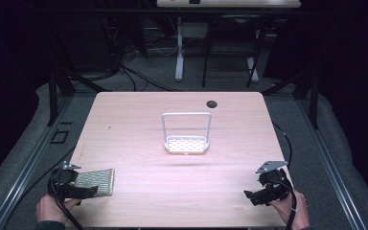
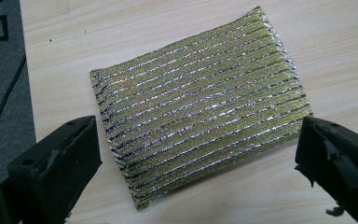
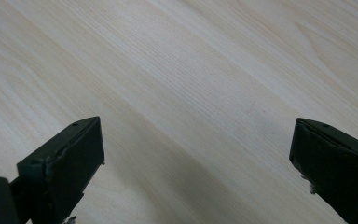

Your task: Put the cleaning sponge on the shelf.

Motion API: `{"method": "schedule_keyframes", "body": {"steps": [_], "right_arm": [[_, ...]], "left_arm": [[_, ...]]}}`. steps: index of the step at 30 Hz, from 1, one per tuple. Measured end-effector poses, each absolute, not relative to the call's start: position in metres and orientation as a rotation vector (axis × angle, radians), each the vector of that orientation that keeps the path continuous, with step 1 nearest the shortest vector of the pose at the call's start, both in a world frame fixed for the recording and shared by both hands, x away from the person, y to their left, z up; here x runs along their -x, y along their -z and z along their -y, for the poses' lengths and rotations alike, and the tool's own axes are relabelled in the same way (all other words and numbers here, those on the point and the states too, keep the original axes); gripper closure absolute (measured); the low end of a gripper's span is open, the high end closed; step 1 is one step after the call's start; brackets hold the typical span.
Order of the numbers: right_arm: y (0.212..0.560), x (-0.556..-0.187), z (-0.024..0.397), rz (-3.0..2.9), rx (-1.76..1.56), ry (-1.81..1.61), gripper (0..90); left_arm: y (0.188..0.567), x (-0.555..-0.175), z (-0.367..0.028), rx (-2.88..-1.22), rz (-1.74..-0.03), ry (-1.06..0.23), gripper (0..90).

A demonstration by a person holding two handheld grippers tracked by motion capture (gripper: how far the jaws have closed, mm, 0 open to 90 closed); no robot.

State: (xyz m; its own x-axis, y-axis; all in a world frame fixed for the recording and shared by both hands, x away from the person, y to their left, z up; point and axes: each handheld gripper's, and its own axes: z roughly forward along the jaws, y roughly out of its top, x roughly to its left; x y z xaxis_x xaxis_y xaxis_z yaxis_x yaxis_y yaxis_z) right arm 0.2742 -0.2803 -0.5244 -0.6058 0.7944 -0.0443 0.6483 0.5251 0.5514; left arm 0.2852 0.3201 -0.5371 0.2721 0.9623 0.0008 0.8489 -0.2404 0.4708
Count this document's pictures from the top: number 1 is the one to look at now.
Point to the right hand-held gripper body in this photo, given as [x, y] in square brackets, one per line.
[275, 182]

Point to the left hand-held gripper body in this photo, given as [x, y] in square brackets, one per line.
[64, 177]

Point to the green patterned sponge cloth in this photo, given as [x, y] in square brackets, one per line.
[97, 181]

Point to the white metal sponge rack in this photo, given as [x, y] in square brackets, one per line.
[187, 144]

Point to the person's right hand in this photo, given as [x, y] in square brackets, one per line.
[295, 209]

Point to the person's left hand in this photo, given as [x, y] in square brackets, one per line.
[48, 209]

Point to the black round table grommet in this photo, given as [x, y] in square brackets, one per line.
[211, 104]

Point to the black chair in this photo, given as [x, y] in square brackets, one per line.
[233, 38]

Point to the desk with white legs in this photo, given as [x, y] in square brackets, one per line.
[228, 3]

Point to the grey metal floor rail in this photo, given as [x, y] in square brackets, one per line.
[332, 166]
[28, 166]

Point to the black frame post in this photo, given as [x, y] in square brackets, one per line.
[52, 96]
[314, 99]

